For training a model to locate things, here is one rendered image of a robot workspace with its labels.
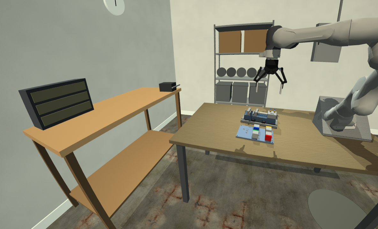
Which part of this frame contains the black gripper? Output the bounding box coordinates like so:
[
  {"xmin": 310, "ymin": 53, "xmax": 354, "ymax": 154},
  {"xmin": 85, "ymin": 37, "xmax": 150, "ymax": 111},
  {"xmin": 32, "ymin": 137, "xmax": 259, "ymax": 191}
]
[{"xmin": 254, "ymin": 59, "xmax": 287, "ymax": 94}]

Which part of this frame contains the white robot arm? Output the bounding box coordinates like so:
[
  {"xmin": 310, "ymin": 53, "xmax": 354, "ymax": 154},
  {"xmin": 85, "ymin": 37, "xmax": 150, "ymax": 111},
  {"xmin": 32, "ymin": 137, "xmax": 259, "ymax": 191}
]
[{"xmin": 259, "ymin": 17, "xmax": 378, "ymax": 129}]

